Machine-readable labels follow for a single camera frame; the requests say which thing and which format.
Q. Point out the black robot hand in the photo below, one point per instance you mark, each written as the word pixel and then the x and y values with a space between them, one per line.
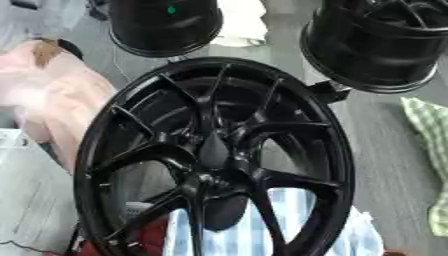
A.
pixel 214 151

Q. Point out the large black spoked wheel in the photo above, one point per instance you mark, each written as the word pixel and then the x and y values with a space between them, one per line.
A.
pixel 326 146

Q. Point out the black wheel with green sticker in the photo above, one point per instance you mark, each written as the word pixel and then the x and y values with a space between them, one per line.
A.
pixel 166 33

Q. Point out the black wheel rim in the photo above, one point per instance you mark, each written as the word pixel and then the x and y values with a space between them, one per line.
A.
pixel 373 56

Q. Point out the blue white striped cloth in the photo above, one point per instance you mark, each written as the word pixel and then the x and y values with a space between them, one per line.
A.
pixel 251 240

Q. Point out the person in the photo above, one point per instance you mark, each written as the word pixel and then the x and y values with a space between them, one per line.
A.
pixel 64 96

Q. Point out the green white checked cloth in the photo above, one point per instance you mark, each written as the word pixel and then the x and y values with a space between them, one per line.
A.
pixel 434 133

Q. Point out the black wheel stand bracket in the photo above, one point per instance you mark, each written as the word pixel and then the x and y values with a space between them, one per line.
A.
pixel 331 91

